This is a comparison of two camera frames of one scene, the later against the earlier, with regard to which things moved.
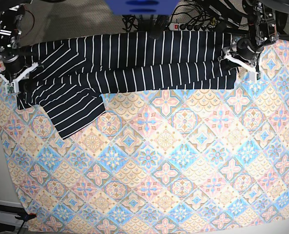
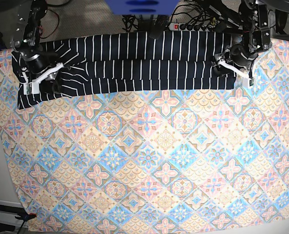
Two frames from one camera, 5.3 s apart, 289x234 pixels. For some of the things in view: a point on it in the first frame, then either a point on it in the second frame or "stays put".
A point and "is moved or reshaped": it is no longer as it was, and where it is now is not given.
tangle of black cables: (200, 14) stays put
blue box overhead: (144, 7) stays put
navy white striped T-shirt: (73, 73) is moved or reshaped
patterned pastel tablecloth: (165, 161) stays put
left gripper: (12, 65) to (36, 61)
